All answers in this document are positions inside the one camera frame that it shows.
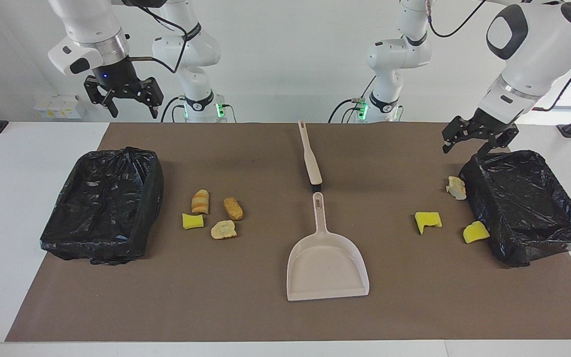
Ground beige plastic dustpan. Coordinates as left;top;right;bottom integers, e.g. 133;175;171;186
286;192;370;302

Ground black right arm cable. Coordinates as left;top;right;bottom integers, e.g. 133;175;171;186
127;0;190;75

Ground pale flat toy cracker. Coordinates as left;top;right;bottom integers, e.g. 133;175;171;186
211;220;237;240

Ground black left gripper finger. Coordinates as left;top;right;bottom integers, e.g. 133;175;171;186
478;125;519;159
442;117;474;153

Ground striped toy bread roll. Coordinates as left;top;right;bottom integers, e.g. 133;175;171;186
191;189;210;215

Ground toy bread chunk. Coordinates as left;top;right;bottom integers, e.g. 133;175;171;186
446;176;467;201

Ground brown oval toy bread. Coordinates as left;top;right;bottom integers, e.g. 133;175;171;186
224;197;243;221

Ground brown table mat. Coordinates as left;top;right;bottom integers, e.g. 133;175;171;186
5;122;571;343

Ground white wall socket boxes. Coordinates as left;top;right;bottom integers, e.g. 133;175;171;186
34;95;87;119

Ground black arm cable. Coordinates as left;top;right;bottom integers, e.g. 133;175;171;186
427;0;571;112
127;0;190;75

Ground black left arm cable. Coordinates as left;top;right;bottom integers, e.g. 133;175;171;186
427;0;571;112

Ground bin with black liner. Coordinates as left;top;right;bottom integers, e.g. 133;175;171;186
458;150;571;267
40;147;164;265

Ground yellow sponge with green back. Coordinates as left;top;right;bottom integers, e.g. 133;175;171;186
414;212;443;235
463;221;491;244

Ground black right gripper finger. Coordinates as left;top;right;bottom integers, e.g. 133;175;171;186
84;75;118;118
137;77;164;119

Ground beige hand brush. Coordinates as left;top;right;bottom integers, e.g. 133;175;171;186
298;119;324;193

